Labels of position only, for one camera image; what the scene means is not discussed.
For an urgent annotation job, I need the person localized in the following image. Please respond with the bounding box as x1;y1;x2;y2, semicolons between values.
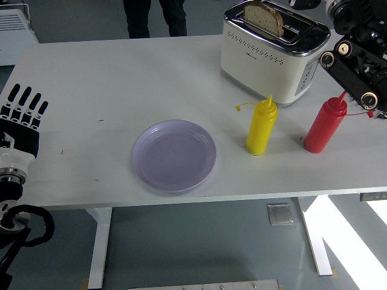
123;0;187;39

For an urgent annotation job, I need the yellow squeeze bottle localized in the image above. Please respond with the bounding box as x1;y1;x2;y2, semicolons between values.
235;94;278;156

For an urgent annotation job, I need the silver floor plate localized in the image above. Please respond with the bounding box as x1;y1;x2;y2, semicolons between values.
267;202;294;227

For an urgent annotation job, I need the brown-crusted bread slice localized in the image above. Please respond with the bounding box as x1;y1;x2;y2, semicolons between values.
243;1;285;40

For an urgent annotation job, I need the white table leg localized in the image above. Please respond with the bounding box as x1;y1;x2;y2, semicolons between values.
294;196;335;276
86;207;113;289

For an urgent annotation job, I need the red squeeze bottle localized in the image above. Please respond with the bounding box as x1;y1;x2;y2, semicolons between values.
303;89;374;154

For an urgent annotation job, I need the purple round plate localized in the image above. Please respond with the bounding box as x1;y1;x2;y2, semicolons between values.
131;120;218;194

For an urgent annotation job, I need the grey table control panel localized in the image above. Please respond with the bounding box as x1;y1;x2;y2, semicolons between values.
359;192;387;202

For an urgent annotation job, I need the black-white robot left hand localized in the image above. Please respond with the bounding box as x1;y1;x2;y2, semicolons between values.
0;83;49;173

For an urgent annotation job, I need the cream and chrome toaster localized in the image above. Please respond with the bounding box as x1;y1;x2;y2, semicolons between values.
220;0;332;107

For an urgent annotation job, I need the white slatted chair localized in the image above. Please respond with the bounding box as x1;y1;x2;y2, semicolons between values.
0;2;40;66

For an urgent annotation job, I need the black-white robot right hand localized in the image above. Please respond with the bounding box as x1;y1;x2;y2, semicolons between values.
287;0;326;8

